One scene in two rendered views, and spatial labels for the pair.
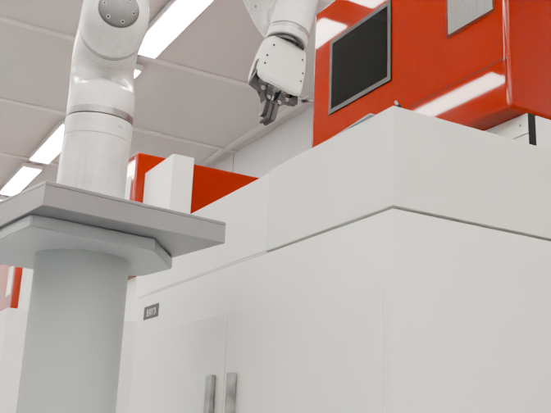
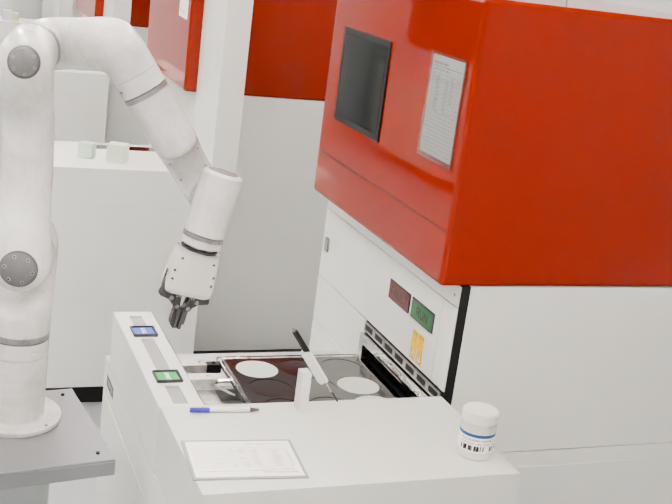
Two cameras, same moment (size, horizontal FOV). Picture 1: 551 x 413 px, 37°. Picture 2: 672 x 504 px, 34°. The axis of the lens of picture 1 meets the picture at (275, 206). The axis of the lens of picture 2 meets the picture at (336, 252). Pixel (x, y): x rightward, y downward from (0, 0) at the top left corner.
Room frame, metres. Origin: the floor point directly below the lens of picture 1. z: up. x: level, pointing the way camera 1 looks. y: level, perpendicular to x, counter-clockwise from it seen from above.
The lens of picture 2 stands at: (-0.55, -0.51, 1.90)
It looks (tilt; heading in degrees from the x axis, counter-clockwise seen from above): 16 degrees down; 6
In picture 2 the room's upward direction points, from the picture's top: 8 degrees clockwise
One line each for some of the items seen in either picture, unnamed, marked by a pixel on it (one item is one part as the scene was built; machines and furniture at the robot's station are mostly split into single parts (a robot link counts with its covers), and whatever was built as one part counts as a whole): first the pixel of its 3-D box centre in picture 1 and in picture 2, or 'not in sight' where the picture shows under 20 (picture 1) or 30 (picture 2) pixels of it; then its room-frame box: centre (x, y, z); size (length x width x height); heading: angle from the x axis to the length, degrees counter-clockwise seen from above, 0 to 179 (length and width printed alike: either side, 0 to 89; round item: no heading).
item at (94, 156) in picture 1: (93, 172); (16, 375); (1.42, 0.33, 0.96); 0.19 x 0.19 x 0.18
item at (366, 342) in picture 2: not in sight; (394, 383); (1.88, -0.42, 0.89); 0.44 x 0.02 x 0.10; 29
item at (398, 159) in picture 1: (476, 218); (332, 472); (1.38, -0.35, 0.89); 0.62 x 0.35 x 0.14; 119
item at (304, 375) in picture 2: not in sight; (311, 378); (1.49, -0.27, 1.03); 0.06 x 0.04 x 0.13; 119
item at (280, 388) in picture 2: not in sight; (315, 387); (1.77, -0.25, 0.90); 0.34 x 0.34 x 0.01; 29
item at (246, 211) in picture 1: (222, 243); (152, 383); (1.64, 0.10, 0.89); 0.55 x 0.09 x 0.14; 29
